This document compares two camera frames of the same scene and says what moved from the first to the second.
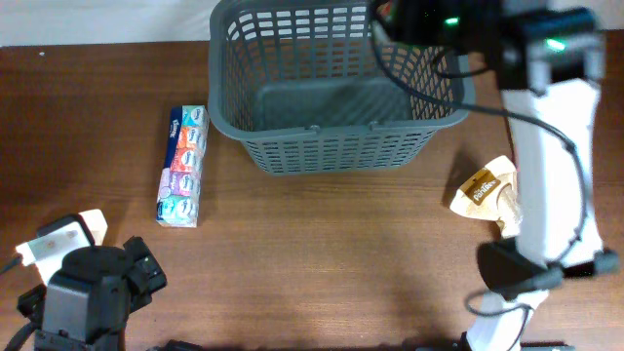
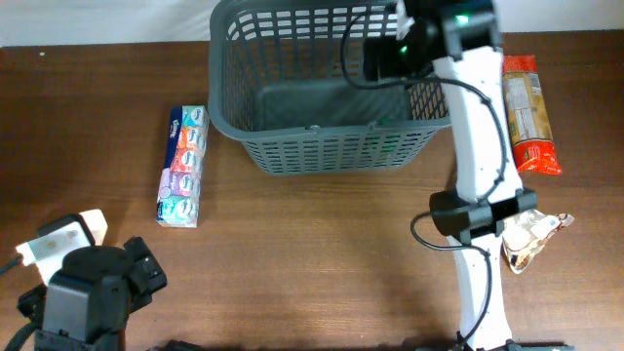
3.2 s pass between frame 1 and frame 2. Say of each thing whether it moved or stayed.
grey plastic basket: stayed
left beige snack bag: stayed
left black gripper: stayed
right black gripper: moved
